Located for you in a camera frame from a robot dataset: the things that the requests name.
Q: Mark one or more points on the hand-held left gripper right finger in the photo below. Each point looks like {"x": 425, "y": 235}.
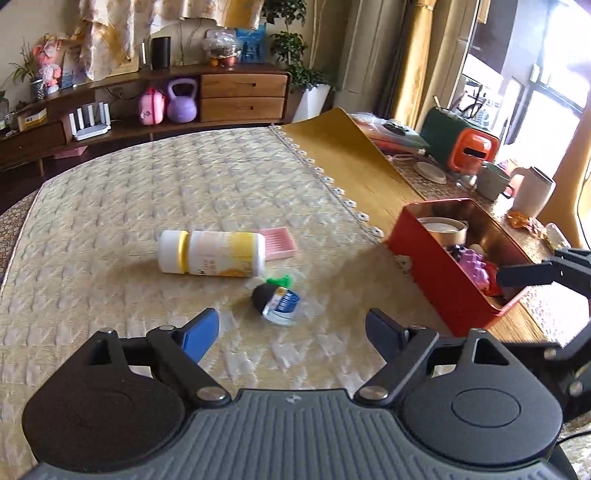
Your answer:
{"x": 383, "y": 334}

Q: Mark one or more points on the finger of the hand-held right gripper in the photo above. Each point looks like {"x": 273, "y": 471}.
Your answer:
{"x": 565, "y": 355}
{"x": 526, "y": 275}

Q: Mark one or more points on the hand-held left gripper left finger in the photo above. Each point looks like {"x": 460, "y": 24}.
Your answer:
{"x": 201, "y": 334}

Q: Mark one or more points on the red snack packet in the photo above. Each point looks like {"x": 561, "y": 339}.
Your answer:
{"x": 494, "y": 287}

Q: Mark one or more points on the purple spiky massage roller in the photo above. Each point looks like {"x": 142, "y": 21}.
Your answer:
{"x": 475, "y": 267}

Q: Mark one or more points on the cream egg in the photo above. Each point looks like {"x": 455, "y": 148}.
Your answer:
{"x": 478, "y": 249}

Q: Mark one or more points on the red tin box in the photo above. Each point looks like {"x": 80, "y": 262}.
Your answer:
{"x": 438, "y": 286}

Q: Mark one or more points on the round gold tin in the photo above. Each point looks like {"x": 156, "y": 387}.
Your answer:
{"x": 441, "y": 228}

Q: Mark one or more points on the orange wrapper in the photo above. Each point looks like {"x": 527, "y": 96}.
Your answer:
{"x": 528, "y": 224}

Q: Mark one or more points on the small black object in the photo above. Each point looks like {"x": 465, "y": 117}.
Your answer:
{"x": 263, "y": 297}

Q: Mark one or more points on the white bottle yellow label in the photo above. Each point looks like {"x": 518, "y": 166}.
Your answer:
{"x": 207, "y": 254}

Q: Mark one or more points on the white lidded mug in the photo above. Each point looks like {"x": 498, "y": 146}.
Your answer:
{"x": 531, "y": 194}

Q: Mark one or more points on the small green funnel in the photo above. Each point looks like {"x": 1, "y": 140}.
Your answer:
{"x": 282, "y": 280}

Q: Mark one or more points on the green cup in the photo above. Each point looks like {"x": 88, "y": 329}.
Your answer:
{"x": 491, "y": 182}

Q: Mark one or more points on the pink ribbed tray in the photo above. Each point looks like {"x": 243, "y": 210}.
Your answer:
{"x": 279, "y": 242}

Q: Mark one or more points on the beige quilted tablecloth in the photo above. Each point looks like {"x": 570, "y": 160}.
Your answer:
{"x": 115, "y": 230}

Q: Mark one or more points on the orange box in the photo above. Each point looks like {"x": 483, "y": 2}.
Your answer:
{"x": 471, "y": 152}

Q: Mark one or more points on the cream dish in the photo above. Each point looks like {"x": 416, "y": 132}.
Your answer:
{"x": 429, "y": 171}

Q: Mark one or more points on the green box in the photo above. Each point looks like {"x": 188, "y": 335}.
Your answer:
{"x": 438, "y": 134}

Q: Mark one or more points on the yellow mat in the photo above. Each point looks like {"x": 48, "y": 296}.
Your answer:
{"x": 341, "y": 157}

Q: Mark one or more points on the stack of folders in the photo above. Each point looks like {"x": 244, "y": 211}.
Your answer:
{"x": 392, "y": 136}

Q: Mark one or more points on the brown patterned cloth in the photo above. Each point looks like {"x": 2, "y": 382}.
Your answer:
{"x": 11, "y": 230}

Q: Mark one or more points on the purple kettlebell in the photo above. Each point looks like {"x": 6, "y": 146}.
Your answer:
{"x": 182, "y": 108}

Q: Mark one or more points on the wooden drawer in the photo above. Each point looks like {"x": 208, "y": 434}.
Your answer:
{"x": 242, "y": 110}
{"x": 244, "y": 85}

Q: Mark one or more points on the white router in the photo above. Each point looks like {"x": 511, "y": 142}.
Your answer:
{"x": 92, "y": 131}

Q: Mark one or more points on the pink toy case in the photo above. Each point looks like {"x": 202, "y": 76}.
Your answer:
{"x": 152, "y": 108}

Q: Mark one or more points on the gold curtain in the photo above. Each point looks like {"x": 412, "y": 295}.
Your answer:
{"x": 415, "y": 60}

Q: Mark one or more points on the tall plant white planter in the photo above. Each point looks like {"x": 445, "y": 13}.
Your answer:
{"x": 311, "y": 101}

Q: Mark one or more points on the wooden cabinet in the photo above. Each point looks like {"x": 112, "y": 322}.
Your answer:
{"x": 115, "y": 90}

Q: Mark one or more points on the cardboard box yellow label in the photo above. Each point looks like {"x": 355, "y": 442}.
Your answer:
{"x": 33, "y": 121}

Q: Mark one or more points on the grey curtain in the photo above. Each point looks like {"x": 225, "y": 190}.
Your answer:
{"x": 369, "y": 50}

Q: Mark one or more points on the clear bag of fruit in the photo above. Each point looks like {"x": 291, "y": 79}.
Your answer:
{"x": 221, "y": 53}

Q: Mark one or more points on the black speaker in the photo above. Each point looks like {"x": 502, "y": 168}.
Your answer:
{"x": 161, "y": 53}

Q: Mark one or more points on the small plant patterned pot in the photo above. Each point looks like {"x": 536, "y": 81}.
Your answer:
{"x": 39, "y": 90}

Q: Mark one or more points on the cream lace cloth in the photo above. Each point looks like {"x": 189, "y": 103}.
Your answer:
{"x": 120, "y": 32}

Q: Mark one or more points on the pink flower bouquet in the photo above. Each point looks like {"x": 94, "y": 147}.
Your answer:
{"x": 48, "y": 60}

